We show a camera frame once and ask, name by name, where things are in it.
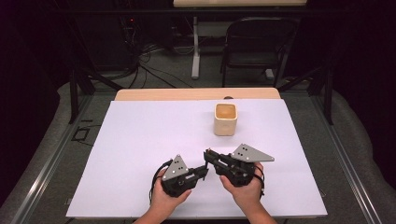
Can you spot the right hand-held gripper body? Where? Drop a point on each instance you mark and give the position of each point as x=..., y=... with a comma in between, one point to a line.
x=243, y=165

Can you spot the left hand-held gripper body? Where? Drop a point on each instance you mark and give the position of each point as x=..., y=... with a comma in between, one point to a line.
x=177, y=175

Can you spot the person's left hand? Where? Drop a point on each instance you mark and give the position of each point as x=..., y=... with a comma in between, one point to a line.
x=166, y=202

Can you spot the person's right hand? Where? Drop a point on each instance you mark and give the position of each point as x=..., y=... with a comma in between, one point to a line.
x=246, y=194

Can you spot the cream square cup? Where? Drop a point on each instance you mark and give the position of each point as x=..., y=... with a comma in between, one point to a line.
x=225, y=119

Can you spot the white sheet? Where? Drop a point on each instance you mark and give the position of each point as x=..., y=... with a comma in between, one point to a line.
x=149, y=137

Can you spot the wooden table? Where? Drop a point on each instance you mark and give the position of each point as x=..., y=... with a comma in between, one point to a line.
x=193, y=93

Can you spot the white desk leg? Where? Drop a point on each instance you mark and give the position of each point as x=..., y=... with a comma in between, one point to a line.
x=195, y=53

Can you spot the black metal stand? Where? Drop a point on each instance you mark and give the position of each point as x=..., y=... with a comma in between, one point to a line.
x=327, y=93
x=74, y=93

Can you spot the black folding chair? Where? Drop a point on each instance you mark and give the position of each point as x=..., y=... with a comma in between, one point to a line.
x=258, y=46

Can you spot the light desk top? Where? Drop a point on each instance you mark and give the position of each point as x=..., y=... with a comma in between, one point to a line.
x=239, y=2

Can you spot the aluminium rail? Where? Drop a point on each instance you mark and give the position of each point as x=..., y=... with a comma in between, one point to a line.
x=46, y=168
x=345, y=161

